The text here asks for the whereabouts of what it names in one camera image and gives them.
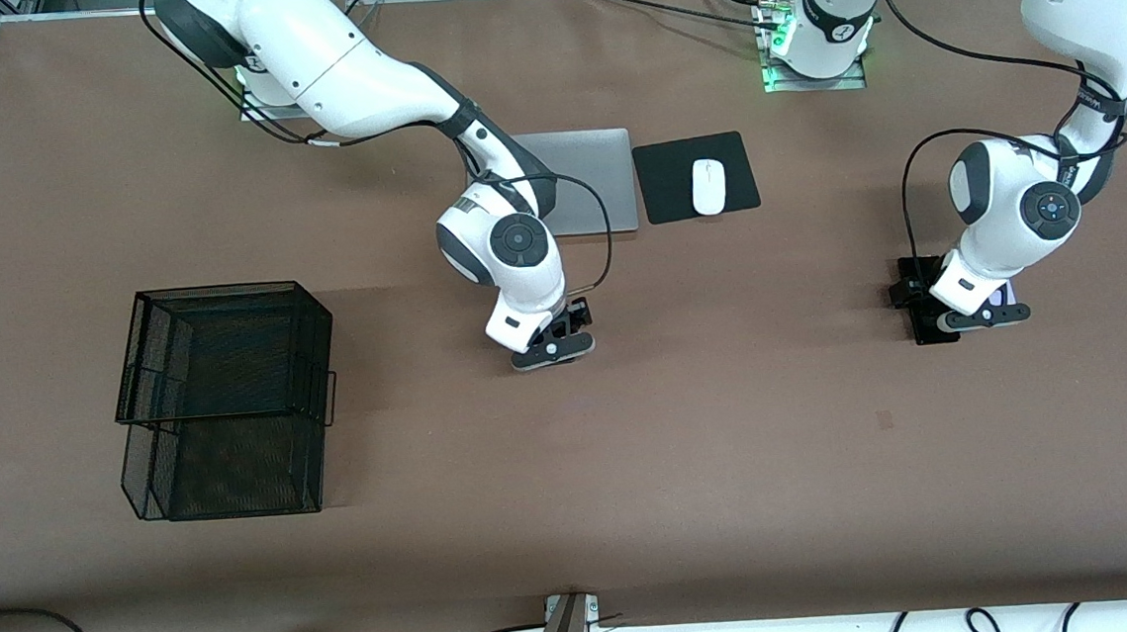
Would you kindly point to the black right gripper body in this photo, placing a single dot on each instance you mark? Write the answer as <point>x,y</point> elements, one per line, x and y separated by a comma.
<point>575,312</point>

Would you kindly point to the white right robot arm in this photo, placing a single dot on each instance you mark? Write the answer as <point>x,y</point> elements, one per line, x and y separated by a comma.
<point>327,55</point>

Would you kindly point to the black mouse pad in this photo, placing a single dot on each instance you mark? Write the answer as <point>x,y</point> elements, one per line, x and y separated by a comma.
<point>664,190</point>

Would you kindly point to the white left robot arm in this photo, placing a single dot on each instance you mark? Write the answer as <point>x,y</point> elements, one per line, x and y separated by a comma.
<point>835,9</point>

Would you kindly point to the long black smartphone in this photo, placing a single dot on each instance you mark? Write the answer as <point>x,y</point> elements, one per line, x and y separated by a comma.
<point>923,328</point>

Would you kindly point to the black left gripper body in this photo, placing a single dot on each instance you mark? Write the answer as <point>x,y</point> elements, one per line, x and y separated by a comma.
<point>912,291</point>

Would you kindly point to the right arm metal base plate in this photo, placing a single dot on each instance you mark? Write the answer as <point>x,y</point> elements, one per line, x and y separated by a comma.
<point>257,111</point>

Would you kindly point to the white computer mouse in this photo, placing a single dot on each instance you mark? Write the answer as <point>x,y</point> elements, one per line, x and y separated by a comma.
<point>709,187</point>

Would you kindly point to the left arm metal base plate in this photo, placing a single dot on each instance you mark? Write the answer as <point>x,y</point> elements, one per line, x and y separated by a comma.
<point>805,87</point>

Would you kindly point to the black mesh two-tier tray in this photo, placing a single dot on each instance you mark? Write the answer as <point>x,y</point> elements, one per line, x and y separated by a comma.
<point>236,458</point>

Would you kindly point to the silver closed laptop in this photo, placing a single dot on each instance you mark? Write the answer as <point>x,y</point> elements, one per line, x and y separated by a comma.
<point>603,165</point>

